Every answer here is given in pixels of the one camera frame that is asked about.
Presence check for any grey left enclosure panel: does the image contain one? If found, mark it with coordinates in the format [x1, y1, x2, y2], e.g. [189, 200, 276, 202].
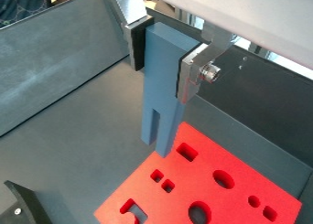
[0, 0, 129, 136]

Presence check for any red board with shaped holes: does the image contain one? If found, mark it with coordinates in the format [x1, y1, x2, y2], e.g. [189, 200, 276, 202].
[94, 123, 302, 224]

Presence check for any person in patterned shirt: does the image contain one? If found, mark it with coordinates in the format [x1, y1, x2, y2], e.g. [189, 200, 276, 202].
[0, 0, 67, 28]

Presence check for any blue double-square peg block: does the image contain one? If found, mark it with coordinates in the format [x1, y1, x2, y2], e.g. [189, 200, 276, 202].
[141, 23, 199, 157]

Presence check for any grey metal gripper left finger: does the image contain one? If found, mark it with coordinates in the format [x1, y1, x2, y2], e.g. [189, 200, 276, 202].
[107, 0, 154, 71]

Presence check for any dark right enclosure panel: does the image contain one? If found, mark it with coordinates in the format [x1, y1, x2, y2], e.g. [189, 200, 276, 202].
[146, 7, 313, 198]

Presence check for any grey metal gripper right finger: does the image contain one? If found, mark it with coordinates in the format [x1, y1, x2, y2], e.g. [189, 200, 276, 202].
[177, 21, 237, 103]

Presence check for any black bracket with screw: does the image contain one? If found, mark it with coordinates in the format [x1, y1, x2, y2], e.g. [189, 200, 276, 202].
[0, 180, 52, 224]

